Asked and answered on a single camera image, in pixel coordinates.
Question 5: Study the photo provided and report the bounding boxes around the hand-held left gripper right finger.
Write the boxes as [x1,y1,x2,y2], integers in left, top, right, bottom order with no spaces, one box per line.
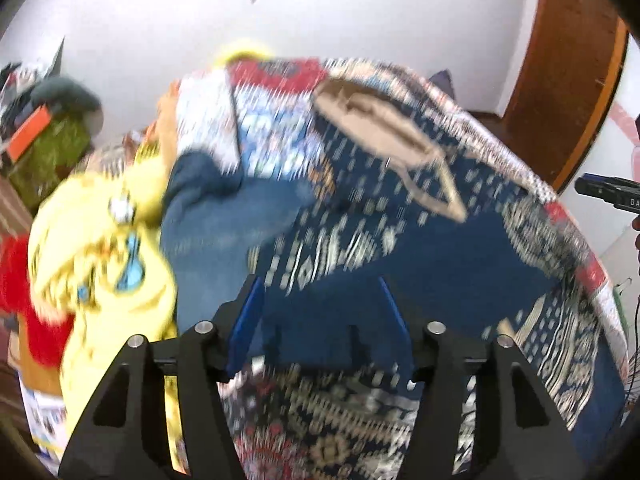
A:
[378,276,586,480]

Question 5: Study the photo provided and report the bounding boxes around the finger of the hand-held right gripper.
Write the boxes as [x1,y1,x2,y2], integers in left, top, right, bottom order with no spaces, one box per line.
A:
[574,172,621,202]

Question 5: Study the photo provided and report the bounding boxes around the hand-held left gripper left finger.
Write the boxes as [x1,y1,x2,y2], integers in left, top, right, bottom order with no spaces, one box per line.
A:
[57,274,266,480]

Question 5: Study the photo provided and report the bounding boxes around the navy blue garment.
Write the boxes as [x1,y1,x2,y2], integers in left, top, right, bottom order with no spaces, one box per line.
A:
[247,207,568,376]

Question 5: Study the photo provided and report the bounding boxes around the blue denim jeans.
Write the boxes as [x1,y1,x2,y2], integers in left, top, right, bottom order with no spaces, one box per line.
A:
[159,151,321,333]

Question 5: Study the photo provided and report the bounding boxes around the patterned blue blanket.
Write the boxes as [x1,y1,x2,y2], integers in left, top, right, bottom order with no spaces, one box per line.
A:
[220,57,631,480]

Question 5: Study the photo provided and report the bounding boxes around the wooden door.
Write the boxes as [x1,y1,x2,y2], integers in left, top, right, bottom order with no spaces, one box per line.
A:
[500,0,630,193]

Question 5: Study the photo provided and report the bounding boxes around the yellow printed garment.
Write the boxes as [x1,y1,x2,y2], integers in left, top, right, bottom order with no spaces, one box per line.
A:
[26,150,182,478]

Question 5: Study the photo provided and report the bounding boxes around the beige handbag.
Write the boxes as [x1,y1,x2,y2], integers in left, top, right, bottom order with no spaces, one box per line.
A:
[312,77,470,223]

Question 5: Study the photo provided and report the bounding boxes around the white patterned cloth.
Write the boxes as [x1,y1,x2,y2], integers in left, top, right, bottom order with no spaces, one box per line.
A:
[172,69,242,177]

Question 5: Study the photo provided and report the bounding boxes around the red cloth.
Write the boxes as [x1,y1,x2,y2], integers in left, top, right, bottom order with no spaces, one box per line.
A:
[0,236,77,367]

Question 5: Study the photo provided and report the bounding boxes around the printed cardboard box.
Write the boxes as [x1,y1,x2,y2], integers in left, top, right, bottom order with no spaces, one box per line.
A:
[19,375,68,458]

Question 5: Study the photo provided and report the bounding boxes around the green cloth bundle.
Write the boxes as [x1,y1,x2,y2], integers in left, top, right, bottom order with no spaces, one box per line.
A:
[9,110,95,207]

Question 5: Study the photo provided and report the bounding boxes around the yellow plush item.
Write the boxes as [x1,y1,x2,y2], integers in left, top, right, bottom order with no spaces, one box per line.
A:
[214,39,275,67]

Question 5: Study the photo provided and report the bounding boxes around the orange box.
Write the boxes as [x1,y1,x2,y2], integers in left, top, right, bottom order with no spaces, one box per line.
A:
[9,104,52,162]

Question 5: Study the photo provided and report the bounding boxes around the grey cloth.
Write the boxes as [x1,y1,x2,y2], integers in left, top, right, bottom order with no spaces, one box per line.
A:
[31,76,105,128]

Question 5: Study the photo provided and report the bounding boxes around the pink wall poster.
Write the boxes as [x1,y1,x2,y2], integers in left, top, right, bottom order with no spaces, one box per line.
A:
[609,100,640,183]

